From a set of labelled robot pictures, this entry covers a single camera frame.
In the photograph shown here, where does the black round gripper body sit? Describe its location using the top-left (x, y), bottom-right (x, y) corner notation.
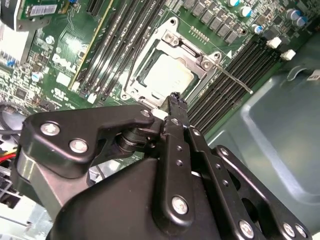
top-left (48, 157), bottom-right (236, 240)

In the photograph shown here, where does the thin wire locking lever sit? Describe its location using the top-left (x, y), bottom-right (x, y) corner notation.
top-left (219, 66), bottom-right (255, 95)
top-left (124, 32), bottom-right (152, 88)

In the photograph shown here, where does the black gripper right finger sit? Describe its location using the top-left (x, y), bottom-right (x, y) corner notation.
top-left (176, 92), bottom-right (314, 240)

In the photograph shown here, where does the silver square cpu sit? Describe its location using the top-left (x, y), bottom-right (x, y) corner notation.
top-left (139, 51), bottom-right (197, 100)

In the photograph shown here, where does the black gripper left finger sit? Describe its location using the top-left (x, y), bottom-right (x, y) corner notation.
top-left (16, 91), bottom-right (196, 233)

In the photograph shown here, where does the metal cpu socket cover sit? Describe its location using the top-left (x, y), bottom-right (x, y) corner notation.
top-left (128, 41), bottom-right (209, 111)

